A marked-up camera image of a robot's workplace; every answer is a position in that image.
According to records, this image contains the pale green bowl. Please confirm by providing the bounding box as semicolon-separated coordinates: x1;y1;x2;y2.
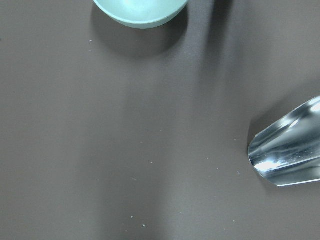
94;0;188;29

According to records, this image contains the silver metal scoop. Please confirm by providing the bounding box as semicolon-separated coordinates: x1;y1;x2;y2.
247;96;320;187

